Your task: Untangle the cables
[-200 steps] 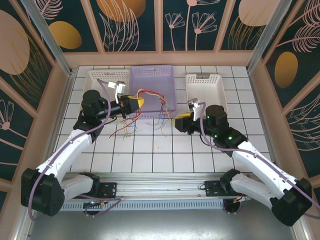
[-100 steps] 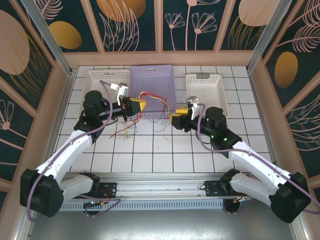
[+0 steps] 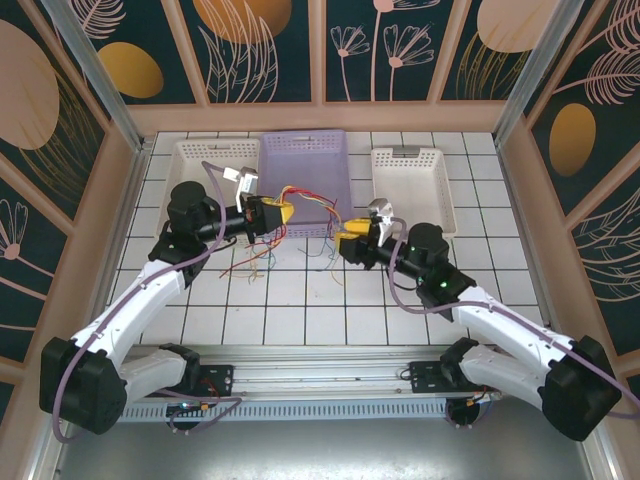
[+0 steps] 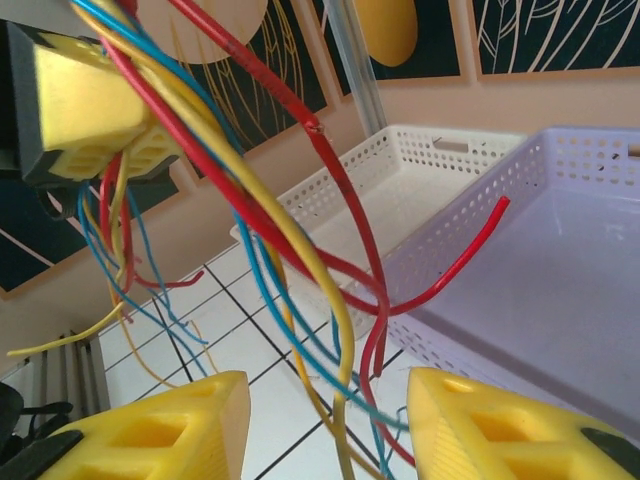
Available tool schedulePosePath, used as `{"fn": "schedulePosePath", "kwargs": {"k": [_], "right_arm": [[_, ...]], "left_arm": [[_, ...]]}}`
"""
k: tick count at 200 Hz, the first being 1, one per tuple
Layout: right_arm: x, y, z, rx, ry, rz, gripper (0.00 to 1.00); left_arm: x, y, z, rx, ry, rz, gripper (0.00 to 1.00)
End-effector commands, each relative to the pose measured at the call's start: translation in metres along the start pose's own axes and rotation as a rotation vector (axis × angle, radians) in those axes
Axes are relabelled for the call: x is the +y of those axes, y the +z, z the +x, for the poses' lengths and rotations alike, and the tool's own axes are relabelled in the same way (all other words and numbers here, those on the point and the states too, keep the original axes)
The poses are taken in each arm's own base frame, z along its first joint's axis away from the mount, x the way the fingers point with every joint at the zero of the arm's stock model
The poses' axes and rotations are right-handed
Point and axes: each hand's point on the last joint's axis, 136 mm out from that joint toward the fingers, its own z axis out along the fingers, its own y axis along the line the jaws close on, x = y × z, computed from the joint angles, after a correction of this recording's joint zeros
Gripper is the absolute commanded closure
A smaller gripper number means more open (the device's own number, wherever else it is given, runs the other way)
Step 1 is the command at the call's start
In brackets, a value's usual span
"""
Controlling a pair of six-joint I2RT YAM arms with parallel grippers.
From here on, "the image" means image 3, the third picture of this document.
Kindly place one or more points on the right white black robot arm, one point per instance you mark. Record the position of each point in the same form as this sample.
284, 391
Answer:
580, 395

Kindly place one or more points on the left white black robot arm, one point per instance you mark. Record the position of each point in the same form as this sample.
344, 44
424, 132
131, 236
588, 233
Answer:
95, 395

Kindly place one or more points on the purple perforated plastic basket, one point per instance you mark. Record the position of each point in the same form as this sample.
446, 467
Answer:
305, 165

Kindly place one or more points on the white perforated plastic basket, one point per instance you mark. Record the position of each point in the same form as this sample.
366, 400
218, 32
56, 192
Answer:
200, 155

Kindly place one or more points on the aluminium side rail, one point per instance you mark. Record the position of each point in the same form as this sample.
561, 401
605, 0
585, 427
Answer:
119, 240
523, 240

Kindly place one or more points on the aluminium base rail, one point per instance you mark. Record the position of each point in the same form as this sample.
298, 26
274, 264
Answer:
320, 375

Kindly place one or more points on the aluminium frame post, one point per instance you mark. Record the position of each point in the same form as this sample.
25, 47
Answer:
530, 75
100, 85

